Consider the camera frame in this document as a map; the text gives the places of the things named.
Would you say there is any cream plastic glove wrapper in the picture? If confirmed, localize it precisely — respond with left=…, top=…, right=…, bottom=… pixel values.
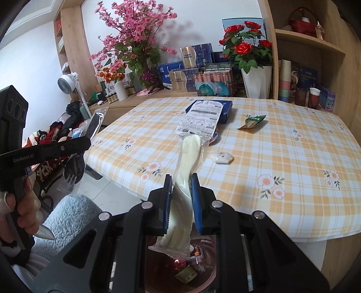
left=149, top=134, right=205, bottom=260

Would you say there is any small white floral wrapper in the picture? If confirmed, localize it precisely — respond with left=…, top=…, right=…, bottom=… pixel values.
left=210, top=152, right=234, bottom=164

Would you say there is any green gold tea sachet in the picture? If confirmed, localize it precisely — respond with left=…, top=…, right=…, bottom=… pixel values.
left=238, top=115, right=266, bottom=130

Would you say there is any blue white snack package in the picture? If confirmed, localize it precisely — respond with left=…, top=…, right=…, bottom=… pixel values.
left=175, top=99, right=233, bottom=144

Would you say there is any brown trash bin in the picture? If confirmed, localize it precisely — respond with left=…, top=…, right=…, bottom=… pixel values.
left=144, top=236, right=217, bottom=292

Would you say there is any person's left hand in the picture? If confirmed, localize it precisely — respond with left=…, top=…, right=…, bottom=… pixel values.
left=1, top=173, right=44, bottom=243

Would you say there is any white desk fan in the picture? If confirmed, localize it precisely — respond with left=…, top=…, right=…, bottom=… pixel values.
left=58, top=72, right=91, bottom=117

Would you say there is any yellow plaid tablecloth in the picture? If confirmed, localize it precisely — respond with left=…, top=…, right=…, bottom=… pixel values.
left=87, top=97, right=360, bottom=241

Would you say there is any pink blossom arrangement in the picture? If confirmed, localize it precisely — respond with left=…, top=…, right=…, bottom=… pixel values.
left=90, top=1, right=177, bottom=92

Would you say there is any dark brown cup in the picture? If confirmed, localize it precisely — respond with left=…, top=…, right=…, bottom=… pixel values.
left=294, top=88, right=307, bottom=107

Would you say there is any blue purple small box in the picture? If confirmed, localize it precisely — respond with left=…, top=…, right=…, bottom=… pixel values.
left=318, top=85, right=336, bottom=112

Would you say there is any white flower vase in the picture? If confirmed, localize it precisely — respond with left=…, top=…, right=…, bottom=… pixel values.
left=241, top=66, right=272, bottom=99

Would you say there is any red paper cup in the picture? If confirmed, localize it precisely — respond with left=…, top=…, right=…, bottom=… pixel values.
left=308, top=87, right=321, bottom=109

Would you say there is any teal copper gift box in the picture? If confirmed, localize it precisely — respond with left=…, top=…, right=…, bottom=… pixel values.
left=193, top=63, right=234, bottom=96

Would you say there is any lower blue gold box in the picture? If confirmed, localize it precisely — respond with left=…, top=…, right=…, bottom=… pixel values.
left=169, top=68, right=199, bottom=92

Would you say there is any stack of pastel cups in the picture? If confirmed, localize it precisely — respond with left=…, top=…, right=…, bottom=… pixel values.
left=278, top=59, right=291, bottom=103

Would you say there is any blue gold tissue box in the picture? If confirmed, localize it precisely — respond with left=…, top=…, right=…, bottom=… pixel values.
left=180, top=43, right=213, bottom=68

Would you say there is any red rose bouquet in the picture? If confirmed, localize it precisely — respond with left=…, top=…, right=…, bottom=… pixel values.
left=219, top=21, right=273, bottom=74

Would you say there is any wooden shelf unit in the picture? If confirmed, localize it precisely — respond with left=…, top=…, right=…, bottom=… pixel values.
left=258, top=1, right=360, bottom=140

